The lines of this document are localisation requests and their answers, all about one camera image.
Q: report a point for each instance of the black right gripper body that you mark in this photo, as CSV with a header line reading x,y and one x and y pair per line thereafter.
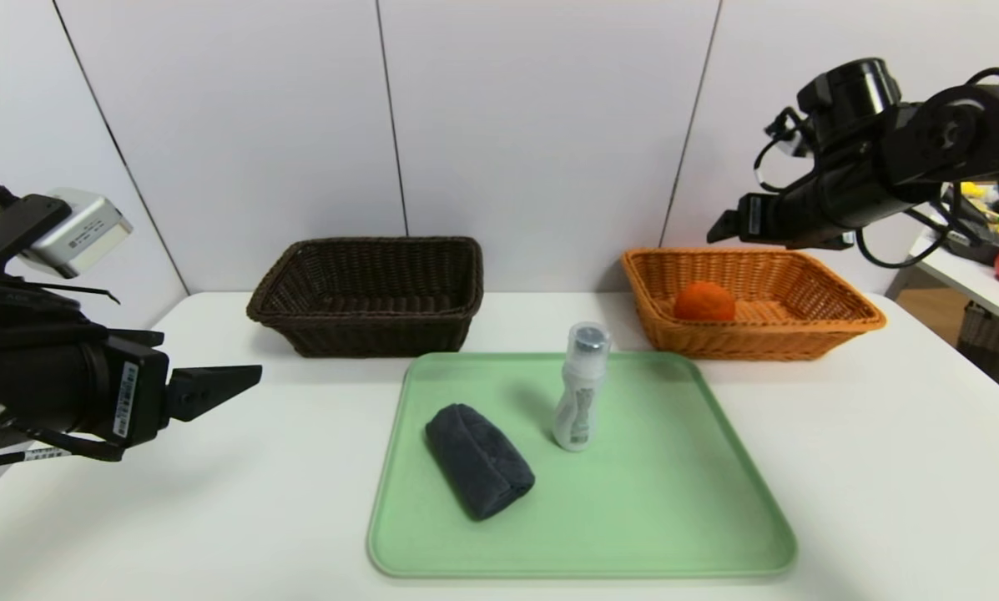
x,y
754,216

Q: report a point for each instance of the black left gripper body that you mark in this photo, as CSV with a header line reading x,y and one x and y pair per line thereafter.
x,y
134,398

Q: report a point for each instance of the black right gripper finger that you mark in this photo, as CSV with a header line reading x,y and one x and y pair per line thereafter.
x,y
729,232

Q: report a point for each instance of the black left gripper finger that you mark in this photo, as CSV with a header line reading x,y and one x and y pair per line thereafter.
x,y
203,388

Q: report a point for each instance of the orange fruit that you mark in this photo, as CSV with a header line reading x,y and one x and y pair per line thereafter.
x,y
704,302

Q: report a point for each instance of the white plastic bottle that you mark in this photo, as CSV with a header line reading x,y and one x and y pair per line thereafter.
x,y
578,401

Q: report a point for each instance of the dark grey towel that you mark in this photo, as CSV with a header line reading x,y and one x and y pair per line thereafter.
x,y
478,459

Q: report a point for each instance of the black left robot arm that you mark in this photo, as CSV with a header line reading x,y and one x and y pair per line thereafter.
x,y
23,384

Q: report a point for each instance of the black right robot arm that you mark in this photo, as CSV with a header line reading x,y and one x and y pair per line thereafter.
x,y
966,133

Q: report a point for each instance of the orange wicker basket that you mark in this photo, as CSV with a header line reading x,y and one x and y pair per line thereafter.
x,y
741,338

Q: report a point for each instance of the dark brown wicker basket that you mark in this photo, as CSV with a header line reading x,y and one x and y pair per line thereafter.
x,y
382,334

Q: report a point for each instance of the yellow toy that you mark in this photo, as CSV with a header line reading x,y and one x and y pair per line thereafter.
x,y
975,189

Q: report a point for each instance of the white side table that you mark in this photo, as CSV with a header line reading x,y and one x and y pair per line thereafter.
x,y
966,284

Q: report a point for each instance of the light green plastic tray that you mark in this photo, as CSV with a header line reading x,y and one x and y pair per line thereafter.
x,y
599,517

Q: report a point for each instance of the dark right wrist camera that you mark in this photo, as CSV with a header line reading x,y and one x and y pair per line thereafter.
x,y
850,96

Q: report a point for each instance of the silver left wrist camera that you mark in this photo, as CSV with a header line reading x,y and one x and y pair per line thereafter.
x,y
82,234

